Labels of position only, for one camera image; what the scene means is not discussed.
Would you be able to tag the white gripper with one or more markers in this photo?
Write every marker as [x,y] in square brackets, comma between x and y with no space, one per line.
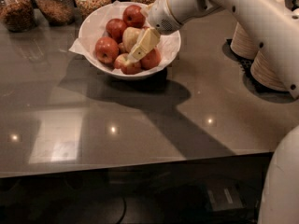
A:
[161,14]

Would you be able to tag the yellow-red apple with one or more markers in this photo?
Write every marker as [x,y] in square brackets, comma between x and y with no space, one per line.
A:
[129,37]

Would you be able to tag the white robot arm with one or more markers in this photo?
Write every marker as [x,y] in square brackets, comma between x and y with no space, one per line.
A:
[275,32]

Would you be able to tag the red apple top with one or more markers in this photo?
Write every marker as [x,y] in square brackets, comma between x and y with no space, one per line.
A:
[133,17]

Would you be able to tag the red apple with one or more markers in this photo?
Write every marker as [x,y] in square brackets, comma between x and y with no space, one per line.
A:
[151,60]
[115,28]
[133,17]
[106,50]

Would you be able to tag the red apple upper left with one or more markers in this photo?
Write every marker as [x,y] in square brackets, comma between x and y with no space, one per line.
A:
[115,28]

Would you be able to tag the white ceramic bowl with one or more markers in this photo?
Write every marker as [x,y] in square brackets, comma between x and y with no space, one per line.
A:
[93,28]

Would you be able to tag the small hidden apple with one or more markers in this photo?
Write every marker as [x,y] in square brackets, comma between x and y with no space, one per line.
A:
[121,48]

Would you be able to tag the red apple right front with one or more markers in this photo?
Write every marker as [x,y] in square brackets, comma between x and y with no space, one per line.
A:
[151,60]

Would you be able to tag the red-yellow front apple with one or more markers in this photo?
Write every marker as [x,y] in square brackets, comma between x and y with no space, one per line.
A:
[127,67]

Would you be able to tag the rear paper bowl stack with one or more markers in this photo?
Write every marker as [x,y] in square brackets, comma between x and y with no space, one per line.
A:
[242,45]

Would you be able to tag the white paper liner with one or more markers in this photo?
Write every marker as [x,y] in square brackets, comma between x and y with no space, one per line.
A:
[93,22]

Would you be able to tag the black rubber mat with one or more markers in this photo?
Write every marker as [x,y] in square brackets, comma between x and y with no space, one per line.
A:
[254,86]

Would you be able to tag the glass jar far left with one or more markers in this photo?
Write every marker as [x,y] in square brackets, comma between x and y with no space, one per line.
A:
[17,15]

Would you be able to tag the dark box under table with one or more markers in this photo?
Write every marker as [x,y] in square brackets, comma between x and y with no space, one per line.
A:
[224,198]

